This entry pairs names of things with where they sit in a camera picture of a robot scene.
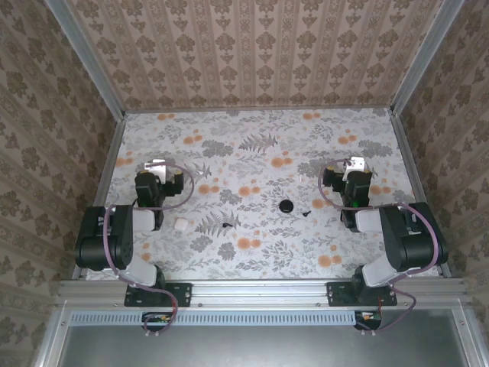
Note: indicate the white earbud charging case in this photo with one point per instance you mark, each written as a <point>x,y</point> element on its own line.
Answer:
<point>181,223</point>

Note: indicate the black round charging case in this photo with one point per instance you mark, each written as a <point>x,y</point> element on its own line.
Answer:
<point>286,205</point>

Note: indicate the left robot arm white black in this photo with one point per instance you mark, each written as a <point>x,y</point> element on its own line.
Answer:
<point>122,248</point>

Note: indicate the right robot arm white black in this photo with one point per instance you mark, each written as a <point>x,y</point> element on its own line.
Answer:
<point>416,248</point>

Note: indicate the floral patterned table cover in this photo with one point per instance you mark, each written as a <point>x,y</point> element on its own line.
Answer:
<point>248,260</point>

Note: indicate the small black connector box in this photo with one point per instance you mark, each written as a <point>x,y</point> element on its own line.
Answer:
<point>156,319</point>
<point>368,318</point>

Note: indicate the grey metal panel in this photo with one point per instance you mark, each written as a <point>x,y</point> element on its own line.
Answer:
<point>248,348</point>

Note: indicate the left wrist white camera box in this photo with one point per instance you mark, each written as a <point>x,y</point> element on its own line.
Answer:
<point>156,168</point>

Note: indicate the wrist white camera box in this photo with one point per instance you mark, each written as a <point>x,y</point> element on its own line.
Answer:
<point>357,164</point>
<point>156,168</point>

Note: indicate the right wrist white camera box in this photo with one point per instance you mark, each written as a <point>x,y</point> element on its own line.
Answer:
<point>357,164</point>

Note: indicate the aluminium side rail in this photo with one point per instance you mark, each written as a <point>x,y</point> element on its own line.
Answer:
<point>107,176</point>
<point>409,172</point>

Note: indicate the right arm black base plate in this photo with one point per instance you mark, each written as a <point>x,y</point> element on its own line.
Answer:
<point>338,294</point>

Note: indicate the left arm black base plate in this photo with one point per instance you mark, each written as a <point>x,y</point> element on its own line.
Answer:
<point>179,294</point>

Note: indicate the aluminium corner post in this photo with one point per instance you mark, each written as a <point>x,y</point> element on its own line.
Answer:
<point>88,61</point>
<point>424,57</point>

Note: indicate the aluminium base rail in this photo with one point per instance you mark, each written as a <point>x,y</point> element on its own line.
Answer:
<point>260,294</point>

